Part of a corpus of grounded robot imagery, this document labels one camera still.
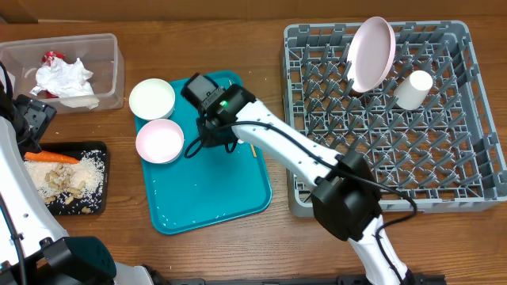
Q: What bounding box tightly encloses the teal plastic tray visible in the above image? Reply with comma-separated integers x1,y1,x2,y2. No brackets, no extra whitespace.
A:
133,79,273,235

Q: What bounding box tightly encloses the red snack wrapper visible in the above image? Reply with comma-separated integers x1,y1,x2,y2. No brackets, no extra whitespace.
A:
30,51,66,99

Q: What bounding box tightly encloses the orange carrot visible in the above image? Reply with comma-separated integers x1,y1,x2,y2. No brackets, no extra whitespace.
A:
25,151,79,164

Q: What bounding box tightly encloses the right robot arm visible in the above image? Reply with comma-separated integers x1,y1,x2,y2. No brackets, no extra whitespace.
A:
181,74,415,284

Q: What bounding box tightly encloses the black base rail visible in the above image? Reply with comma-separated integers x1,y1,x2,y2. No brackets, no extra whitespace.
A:
170,275,447,285

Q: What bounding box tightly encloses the pink bowl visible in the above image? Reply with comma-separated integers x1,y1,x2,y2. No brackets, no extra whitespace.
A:
135,119,185,164

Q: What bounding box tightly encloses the pile of peanuts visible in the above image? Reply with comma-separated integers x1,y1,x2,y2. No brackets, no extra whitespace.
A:
40,163,97,206

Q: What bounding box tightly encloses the white napkin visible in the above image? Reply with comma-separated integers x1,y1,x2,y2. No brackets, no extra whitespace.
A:
30,57,100,109

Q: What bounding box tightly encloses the large pink plate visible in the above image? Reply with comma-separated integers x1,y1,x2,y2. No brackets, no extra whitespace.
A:
347,17,395,93

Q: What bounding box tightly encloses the wooden chopstick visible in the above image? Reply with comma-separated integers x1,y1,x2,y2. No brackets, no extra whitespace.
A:
228,80,257,158

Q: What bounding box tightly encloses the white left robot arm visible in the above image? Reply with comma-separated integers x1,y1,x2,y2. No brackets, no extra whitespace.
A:
1,68,154,285

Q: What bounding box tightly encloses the grey dishwasher rack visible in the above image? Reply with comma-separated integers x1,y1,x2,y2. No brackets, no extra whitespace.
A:
282,21,506,213

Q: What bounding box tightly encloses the pile of rice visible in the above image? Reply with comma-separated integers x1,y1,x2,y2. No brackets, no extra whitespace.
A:
24,150,106,213

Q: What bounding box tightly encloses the white plastic cup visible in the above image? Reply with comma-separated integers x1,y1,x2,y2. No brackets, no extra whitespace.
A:
394,70,433,110

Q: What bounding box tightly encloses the white bowl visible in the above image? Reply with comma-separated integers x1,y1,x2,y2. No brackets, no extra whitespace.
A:
128,78,176,120

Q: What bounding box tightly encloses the clear plastic bin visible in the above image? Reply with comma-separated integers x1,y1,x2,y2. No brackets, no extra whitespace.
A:
1,33,124,114

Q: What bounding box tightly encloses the black food waste tray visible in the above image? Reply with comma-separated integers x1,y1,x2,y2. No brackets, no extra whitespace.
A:
23,140,111,216

